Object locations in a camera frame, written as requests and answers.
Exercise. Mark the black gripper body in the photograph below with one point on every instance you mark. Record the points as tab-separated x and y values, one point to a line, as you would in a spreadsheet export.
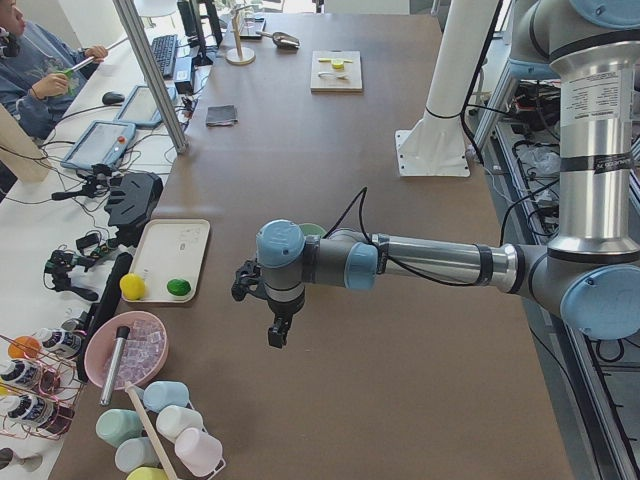
283	313

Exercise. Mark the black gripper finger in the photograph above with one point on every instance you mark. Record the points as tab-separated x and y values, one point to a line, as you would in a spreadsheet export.
284	327
274	336

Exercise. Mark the white plastic spoon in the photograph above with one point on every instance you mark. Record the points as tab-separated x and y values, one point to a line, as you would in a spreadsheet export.
332	75

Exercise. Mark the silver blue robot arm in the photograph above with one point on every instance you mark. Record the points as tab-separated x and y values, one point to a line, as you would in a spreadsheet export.
588	274

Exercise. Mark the light green bowl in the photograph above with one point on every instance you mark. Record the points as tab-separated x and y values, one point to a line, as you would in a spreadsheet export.
312	230

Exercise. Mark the pink bowl with ice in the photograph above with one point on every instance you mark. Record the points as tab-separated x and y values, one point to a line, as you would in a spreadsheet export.
145	350

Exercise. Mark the green lime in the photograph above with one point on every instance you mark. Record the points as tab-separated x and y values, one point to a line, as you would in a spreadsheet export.
178	287

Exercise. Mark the cream plastic tray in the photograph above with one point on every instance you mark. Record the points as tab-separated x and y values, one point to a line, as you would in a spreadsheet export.
170	248

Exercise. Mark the light blue cup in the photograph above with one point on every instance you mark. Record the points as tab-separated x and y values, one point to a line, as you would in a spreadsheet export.
160	394

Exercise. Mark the white cup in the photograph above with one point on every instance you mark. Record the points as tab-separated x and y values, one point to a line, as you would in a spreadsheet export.
173	420

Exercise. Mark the metal muddler tool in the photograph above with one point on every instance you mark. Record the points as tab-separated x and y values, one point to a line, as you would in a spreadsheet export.
122	334

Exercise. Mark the pink cup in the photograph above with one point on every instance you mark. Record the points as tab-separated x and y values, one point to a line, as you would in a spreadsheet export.
200	452

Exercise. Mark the black device stand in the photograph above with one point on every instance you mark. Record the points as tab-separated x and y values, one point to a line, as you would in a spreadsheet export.
132	199

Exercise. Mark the wooden stirring stick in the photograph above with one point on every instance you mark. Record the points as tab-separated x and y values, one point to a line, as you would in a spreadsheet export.
167	466

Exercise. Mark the dark grey cloth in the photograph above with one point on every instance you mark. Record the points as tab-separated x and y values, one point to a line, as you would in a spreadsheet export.
223	115

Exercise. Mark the pale teal cup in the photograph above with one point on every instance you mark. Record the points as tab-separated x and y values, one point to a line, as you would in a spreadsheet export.
134	453

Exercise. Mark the mint green cup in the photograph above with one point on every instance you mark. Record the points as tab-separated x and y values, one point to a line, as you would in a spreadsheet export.
115	426

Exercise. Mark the yellow cup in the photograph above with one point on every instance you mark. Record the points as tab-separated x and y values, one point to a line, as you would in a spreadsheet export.
147	473

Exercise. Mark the near blue teach pendant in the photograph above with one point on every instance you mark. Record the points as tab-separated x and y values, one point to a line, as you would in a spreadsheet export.
103	143

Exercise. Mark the blue teach pendant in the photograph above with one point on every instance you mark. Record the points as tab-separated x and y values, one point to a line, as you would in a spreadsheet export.
103	143
139	108

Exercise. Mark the far blue teach pendant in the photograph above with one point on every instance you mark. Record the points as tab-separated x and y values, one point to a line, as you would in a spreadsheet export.
139	108

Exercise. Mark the wooden mug tree stand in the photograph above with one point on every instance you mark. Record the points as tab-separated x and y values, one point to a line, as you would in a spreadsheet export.
240	55

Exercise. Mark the black computer mouse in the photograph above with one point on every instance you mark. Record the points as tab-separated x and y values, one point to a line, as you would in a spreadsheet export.
112	98

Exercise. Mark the yellow plastic knife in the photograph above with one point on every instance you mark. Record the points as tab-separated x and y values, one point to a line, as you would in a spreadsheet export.
329	60

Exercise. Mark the wooden cutting board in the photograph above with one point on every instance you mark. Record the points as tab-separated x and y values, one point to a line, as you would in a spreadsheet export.
354	70

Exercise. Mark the orange fruit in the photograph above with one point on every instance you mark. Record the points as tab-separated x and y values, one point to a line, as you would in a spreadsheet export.
24	347

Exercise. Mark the metal scoop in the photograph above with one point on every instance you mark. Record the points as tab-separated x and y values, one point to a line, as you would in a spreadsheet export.
282	40

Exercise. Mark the black keyboard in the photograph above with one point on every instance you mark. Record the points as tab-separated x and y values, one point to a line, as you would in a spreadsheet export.
164	49

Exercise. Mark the black monitor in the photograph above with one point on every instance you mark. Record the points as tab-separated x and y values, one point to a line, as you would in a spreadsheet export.
192	22

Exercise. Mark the seated person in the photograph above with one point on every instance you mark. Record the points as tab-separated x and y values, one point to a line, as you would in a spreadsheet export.
40	83

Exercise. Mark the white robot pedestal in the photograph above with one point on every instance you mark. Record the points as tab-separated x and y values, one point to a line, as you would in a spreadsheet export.
435	146

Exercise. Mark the copper wire bottle rack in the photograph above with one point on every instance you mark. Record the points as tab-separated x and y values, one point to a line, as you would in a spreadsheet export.
38	396

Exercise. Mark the aluminium frame post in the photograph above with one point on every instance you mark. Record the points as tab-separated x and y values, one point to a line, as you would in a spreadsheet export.
133	26

